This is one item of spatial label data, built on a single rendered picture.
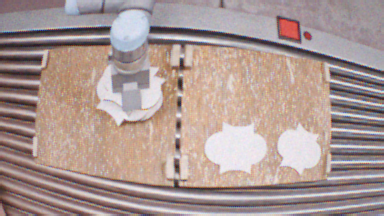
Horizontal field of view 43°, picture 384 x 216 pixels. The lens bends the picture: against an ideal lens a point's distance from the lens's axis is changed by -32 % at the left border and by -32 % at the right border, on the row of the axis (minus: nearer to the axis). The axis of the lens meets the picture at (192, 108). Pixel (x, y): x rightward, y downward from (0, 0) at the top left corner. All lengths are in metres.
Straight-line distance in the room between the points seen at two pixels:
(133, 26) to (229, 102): 0.49
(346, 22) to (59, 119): 1.79
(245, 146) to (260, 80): 0.17
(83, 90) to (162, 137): 0.24
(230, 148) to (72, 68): 0.46
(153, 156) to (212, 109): 0.17
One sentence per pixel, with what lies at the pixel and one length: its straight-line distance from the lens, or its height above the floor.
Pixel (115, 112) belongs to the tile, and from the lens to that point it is 1.54.
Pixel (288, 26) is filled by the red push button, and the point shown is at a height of 0.93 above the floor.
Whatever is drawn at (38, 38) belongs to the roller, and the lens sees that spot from 1.75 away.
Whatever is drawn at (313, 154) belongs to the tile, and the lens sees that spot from 1.59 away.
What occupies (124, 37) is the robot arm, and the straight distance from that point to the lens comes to 1.18.
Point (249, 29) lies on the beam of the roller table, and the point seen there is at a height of 0.92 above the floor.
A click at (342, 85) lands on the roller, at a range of 1.73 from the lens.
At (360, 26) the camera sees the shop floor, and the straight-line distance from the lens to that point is 3.00.
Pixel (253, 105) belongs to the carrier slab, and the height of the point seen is 0.94.
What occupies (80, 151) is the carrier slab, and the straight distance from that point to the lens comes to 1.57.
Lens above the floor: 2.43
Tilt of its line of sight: 70 degrees down
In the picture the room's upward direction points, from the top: 9 degrees clockwise
